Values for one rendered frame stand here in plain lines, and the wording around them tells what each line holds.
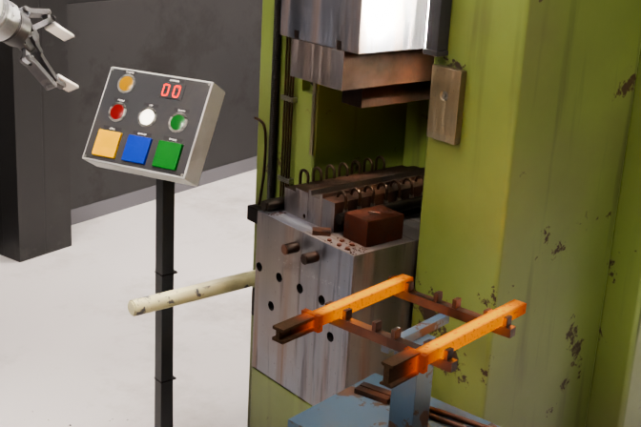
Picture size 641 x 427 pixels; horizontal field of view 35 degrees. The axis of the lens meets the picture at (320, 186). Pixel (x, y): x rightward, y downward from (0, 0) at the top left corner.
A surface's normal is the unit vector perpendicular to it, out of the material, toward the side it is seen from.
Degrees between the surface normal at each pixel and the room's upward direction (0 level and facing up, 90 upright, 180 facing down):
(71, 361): 0
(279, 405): 90
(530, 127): 90
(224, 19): 90
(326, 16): 90
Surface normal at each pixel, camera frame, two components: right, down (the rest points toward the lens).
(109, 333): 0.05, -0.95
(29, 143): 0.80, 0.22
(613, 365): -0.77, 0.15
